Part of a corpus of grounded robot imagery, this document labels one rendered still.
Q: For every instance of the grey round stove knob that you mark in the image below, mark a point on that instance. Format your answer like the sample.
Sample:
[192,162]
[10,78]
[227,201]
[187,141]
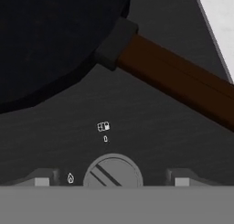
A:
[113,172]

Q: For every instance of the dark grey stove hob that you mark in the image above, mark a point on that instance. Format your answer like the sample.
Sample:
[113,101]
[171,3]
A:
[146,133]

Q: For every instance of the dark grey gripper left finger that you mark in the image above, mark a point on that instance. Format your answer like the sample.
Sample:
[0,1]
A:
[42,177]

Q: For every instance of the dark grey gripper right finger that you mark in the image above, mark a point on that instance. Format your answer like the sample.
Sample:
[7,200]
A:
[181,177]

